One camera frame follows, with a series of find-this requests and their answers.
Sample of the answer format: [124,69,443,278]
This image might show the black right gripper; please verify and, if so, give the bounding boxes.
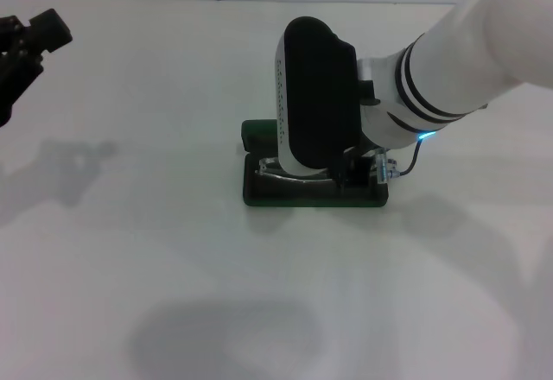
[331,146,374,191]

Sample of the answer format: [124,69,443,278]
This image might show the clear white glasses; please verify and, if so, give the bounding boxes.
[254,155,399,185]

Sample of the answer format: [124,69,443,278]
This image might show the right arm black plug cable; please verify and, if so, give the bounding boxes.
[387,137,423,179]

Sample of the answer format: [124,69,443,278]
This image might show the green glasses case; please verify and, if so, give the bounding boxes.
[240,118,391,209]

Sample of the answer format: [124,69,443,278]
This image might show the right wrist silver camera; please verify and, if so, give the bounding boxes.
[272,16,362,179]

